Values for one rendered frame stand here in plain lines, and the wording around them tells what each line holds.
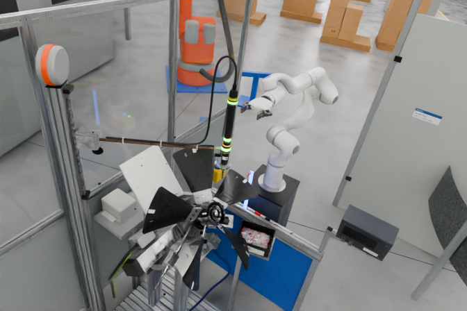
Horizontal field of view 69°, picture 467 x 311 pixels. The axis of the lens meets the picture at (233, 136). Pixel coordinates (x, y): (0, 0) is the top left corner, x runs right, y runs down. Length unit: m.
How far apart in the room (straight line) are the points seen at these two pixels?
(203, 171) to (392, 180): 2.14
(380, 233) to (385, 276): 1.57
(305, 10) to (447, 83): 7.91
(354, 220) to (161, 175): 1.03
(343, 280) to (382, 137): 1.28
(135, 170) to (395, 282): 2.47
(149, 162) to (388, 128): 2.13
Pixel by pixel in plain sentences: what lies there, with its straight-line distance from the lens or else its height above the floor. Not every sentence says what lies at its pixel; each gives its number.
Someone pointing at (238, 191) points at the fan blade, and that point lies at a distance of 1.90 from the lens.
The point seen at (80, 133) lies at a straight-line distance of 1.64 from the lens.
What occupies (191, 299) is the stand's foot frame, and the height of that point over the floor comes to 0.08.
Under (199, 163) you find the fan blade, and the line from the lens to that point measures 1.74.
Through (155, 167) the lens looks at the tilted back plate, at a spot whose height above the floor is 1.28.
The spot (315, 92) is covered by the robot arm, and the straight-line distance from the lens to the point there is 2.18.
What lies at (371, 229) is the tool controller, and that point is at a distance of 1.89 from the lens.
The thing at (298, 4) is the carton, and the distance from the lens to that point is 10.58.
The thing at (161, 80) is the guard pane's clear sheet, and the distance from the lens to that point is 2.19.
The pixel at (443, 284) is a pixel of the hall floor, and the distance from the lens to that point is 3.69.
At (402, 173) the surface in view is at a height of 0.69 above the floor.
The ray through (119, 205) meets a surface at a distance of 2.12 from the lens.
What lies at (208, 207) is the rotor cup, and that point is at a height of 1.26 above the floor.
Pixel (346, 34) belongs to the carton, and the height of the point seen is 0.28.
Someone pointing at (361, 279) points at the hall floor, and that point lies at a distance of 3.31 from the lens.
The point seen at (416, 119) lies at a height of 1.23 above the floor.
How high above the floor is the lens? 2.48
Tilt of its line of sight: 34 degrees down
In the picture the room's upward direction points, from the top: 8 degrees clockwise
